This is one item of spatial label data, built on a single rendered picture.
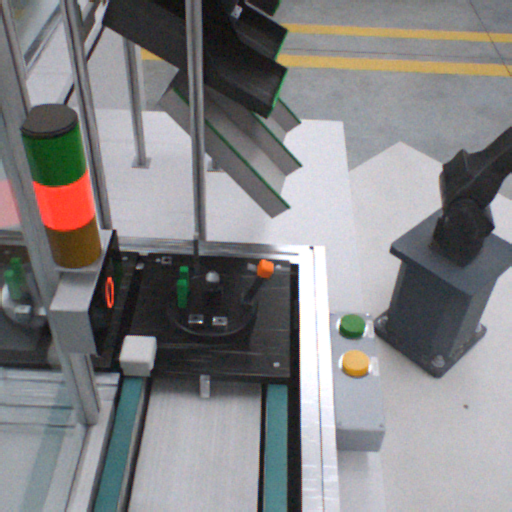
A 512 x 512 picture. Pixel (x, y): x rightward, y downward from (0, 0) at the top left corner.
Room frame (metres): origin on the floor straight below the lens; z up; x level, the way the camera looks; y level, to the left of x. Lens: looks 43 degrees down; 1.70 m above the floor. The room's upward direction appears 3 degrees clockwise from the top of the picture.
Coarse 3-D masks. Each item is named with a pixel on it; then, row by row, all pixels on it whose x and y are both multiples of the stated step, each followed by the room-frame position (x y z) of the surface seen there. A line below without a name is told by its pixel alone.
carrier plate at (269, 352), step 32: (160, 256) 0.76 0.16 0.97; (192, 256) 0.77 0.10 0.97; (160, 288) 0.69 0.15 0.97; (288, 288) 0.70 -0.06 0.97; (160, 320) 0.62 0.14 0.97; (256, 320) 0.63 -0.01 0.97; (288, 320) 0.63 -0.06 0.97; (160, 352) 0.56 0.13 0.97; (192, 352) 0.56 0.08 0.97; (224, 352) 0.57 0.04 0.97; (256, 352) 0.57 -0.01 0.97; (288, 352) 0.57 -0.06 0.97; (288, 384) 0.53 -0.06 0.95
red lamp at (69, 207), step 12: (84, 180) 0.45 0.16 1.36; (36, 192) 0.44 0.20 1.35; (48, 192) 0.44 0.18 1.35; (60, 192) 0.44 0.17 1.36; (72, 192) 0.44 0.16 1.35; (84, 192) 0.45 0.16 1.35; (48, 204) 0.44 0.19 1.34; (60, 204) 0.44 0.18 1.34; (72, 204) 0.44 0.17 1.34; (84, 204) 0.45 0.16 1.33; (48, 216) 0.44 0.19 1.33; (60, 216) 0.44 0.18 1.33; (72, 216) 0.44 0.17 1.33; (84, 216) 0.45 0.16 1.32; (60, 228) 0.44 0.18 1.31; (72, 228) 0.44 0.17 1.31
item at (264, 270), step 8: (248, 264) 0.65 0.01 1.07; (264, 264) 0.65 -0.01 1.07; (272, 264) 0.65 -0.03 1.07; (256, 272) 0.64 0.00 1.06; (264, 272) 0.64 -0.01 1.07; (272, 272) 0.64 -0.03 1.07; (256, 280) 0.64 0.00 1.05; (248, 288) 0.65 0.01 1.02; (256, 288) 0.64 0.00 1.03; (248, 296) 0.64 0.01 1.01
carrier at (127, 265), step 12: (120, 252) 0.77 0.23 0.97; (132, 252) 0.77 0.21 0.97; (132, 264) 0.74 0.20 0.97; (132, 276) 0.71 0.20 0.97; (120, 288) 0.68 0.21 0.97; (132, 288) 0.70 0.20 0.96; (120, 300) 0.66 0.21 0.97; (120, 312) 0.63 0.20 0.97; (120, 324) 0.61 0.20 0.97; (108, 336) 0.59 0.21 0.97; (120, 336) 0.60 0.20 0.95; (108, 348) 0.56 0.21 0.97; (96, 360) 0.54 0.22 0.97; (108, 360) 0.54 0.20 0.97
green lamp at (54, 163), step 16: (80, 128) 0.47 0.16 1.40; (32, 144) 0.44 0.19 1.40; (48, 144) 0.44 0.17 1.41; (64, 144) 0.44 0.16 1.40; (80, 144) 0.46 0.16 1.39; (32, 160) 0.44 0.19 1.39; (48, 160) 0.44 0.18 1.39; (64, 160) 0.44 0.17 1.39; (80, 160) 0.45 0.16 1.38; (32, 176) 0.44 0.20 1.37; (48, 176) 0.44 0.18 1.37; (64, 176) 0.44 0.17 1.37; (80, 176) 0.45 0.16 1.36
